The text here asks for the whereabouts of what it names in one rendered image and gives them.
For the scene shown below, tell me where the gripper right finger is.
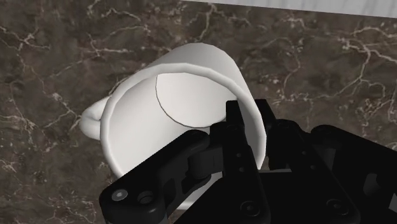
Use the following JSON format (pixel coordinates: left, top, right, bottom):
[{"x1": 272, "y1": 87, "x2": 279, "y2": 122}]
[{"x1": 254, "y1": 99, "x2": 397, "y2": 224}]

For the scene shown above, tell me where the white mug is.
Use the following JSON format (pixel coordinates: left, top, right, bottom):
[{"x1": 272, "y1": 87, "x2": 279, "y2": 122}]
[{"x1": 80, "y1": 42, "x2": 267, "y2": 180}]

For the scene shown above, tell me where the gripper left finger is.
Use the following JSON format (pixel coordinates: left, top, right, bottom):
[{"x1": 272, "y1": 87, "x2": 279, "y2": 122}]
[{"x1": 99, "y1": 99, "x2": 271, "y2": 224}]

